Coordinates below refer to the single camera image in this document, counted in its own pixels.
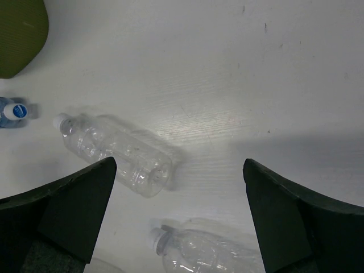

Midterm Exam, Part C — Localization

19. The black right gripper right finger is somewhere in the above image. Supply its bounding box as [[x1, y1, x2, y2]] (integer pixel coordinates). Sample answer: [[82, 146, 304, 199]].
[[243, 159, 363, 272]]

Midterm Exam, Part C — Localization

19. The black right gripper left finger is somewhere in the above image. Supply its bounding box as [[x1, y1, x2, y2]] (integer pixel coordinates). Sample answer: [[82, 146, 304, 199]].
[[1, 157, 117, 272]]

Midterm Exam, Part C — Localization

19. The clear plastic bottle white cap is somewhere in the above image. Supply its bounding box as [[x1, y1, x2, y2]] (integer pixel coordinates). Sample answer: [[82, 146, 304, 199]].
[[53, 113, 172, 198]]

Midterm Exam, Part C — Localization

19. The blue label water bottle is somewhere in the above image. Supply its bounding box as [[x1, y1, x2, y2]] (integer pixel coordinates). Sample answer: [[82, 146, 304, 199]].
[[1, 97, 28, 129]]

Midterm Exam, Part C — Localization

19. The olive green mesh bin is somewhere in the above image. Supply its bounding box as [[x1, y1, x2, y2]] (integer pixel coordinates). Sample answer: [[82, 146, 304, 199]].
[[0, 0, 49, 79]]

